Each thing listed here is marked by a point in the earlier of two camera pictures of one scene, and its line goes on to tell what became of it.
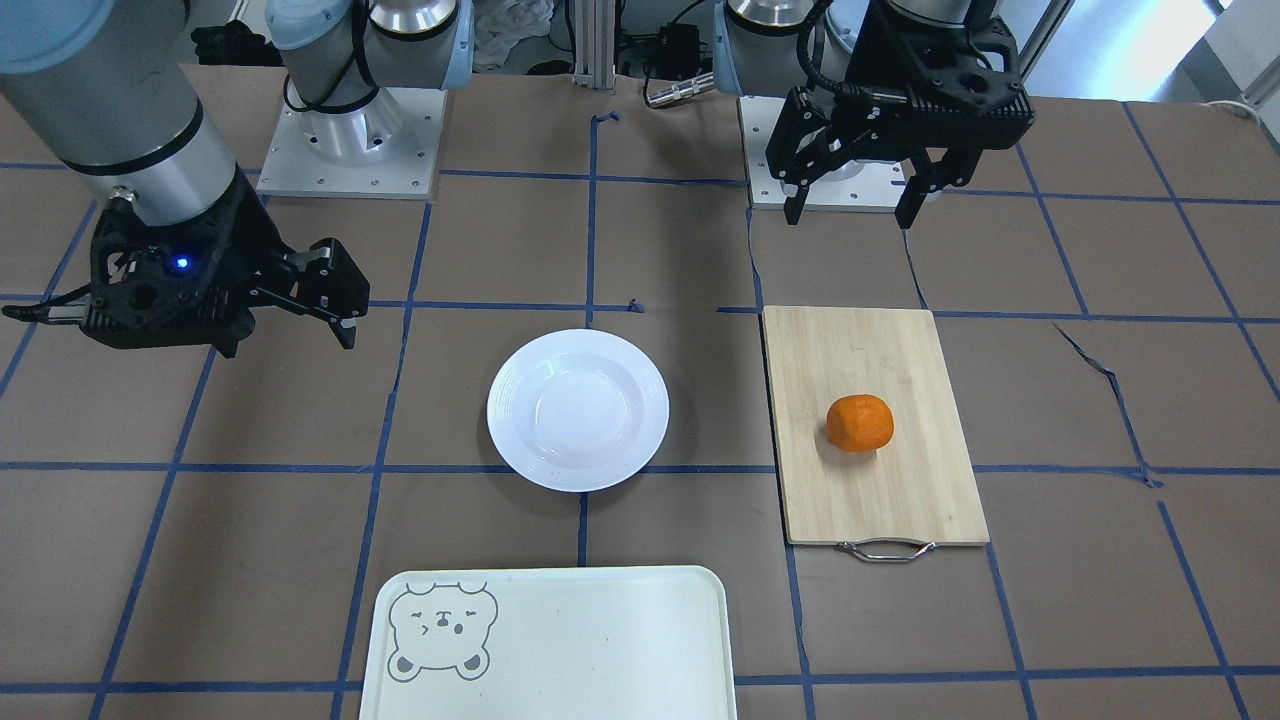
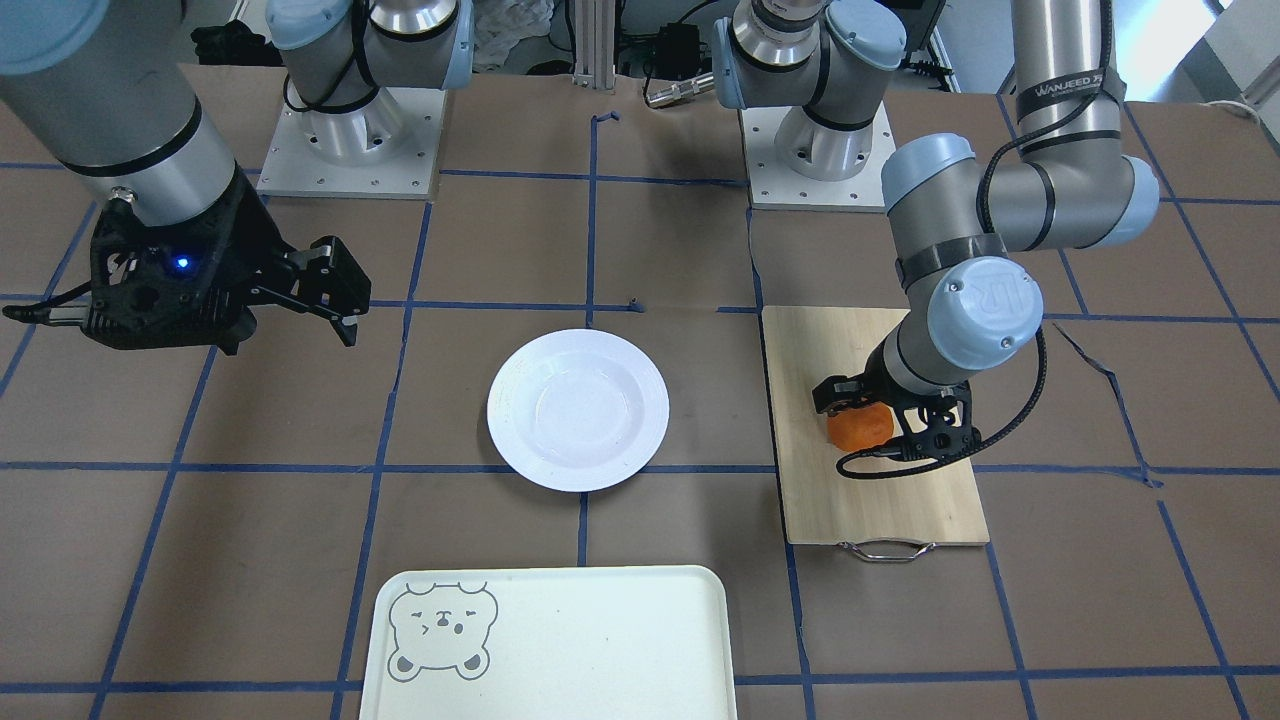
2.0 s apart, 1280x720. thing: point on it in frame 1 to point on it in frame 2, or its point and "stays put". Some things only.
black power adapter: [677, 51] stays put
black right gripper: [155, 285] stays put
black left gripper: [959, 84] to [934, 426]
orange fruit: [859, 423] stays put
